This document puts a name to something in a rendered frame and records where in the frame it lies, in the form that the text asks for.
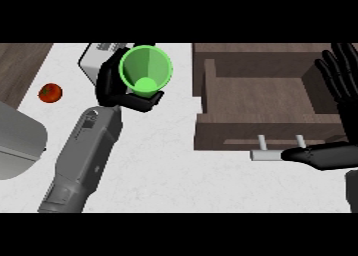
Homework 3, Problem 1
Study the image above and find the grey rounded appliance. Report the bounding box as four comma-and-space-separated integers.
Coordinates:
0, 95, 49, 181

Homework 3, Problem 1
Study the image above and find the white box appliance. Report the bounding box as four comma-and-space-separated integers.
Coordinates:
77, 42, 136, 85

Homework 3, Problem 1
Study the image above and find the white drawer handle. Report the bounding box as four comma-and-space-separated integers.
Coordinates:
250, 134, 308, 162

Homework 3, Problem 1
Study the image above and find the brown wooden drawer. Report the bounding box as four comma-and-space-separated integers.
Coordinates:
194, 58, 349, 152

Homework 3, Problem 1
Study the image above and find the red tomato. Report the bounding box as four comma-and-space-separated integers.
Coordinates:
37, 82, 64, 104

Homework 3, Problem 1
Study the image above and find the green cup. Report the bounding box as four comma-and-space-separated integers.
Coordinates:
117, 44, 175, 99

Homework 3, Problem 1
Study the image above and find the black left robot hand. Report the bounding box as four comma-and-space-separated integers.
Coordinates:
95, 47, 166, 114

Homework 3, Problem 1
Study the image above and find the brown wooden cabinet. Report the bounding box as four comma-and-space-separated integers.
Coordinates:
191, 42, 358, 98

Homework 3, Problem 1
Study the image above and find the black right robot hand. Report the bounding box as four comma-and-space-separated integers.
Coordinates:
280, 42, 358, 172

